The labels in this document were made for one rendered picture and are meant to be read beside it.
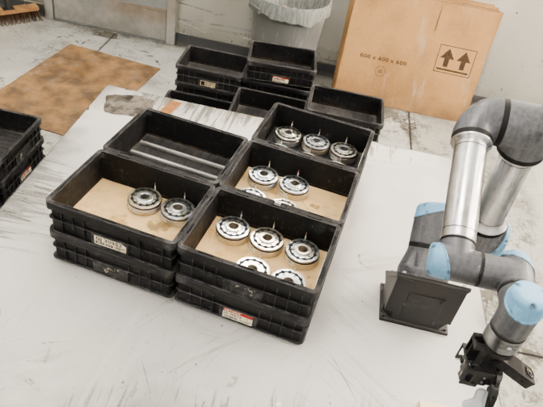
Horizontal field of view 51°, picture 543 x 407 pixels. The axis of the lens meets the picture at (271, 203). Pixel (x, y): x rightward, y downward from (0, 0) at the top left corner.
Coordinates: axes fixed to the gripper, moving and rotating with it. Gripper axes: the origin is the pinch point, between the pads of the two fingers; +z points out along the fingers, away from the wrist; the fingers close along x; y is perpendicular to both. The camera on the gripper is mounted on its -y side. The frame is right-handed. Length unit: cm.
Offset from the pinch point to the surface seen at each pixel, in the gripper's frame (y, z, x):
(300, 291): 42.9, -1.3, -20.6
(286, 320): 44, 13, -22
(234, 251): 63, 8, -40
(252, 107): 78, 53, -204
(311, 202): 42, 8, -70
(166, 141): 97, 8, -89
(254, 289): 55, 4, -23
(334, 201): 34, 8, -73
